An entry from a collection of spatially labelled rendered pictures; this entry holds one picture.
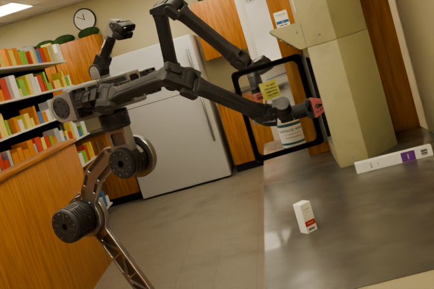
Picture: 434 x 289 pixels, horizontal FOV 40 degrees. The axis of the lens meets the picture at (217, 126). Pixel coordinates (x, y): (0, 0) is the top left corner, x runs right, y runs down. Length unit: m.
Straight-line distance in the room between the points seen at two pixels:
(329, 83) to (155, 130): 5.20
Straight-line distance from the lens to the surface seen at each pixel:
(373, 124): 2.35
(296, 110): 2.35
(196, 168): 7.32
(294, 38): 2.23
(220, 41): 2.58
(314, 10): 2.24
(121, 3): 8.02
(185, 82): 2.18
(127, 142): 2.71
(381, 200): 1.82
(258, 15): 3.64
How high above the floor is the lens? 1.48
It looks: 7 degrees down
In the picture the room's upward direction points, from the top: 17 degrees counter-clockwise
